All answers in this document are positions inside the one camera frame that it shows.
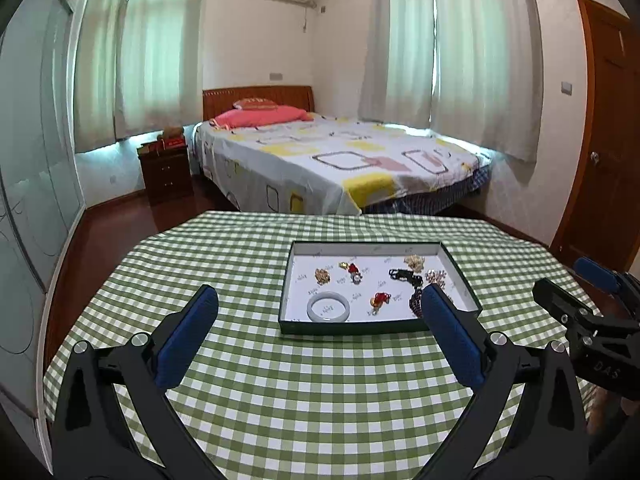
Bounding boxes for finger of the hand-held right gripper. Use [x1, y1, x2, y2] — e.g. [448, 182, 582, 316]
[532, 277, 640, 401]
[574, 256, 640, 311]

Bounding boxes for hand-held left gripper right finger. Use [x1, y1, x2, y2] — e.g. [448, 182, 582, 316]
[414, 282, 591, 480]

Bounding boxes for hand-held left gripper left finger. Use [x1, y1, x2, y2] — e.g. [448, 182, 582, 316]
[51, 284, 227, 480]

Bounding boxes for green jewelry tray white lining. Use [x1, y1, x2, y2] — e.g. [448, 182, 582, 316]
[278, 241, 484, 336]

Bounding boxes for green checked tablecloth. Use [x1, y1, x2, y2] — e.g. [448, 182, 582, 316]
[42, 210, 601, 480]

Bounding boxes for brown wooden door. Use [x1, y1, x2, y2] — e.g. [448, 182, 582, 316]
[550, 0, 640, 273]

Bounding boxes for white jade bangle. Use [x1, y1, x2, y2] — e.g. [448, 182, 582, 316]
[306, 296, 349, 322]

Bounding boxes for dark wooden nightstand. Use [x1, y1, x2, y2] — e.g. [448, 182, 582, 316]
[138, 145, 195, 206]

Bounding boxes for red boxes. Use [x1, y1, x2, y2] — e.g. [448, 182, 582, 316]
[139, 127, 187, 155]

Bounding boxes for bed with patterned sheet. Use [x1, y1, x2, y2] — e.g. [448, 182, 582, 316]
[192, 112, 493, 216]

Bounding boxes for pink pillow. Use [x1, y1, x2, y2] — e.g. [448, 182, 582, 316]
[209, 106, 316, 129]

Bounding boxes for glass door wardrobe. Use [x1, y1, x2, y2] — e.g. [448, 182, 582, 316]
[0, 0, 86, 411]

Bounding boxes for wooden headboard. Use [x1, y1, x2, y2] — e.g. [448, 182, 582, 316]
[202, 85, 317, 123]

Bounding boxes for black bracelet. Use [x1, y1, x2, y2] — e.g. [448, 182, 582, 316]
[389, 267, 426, 286]

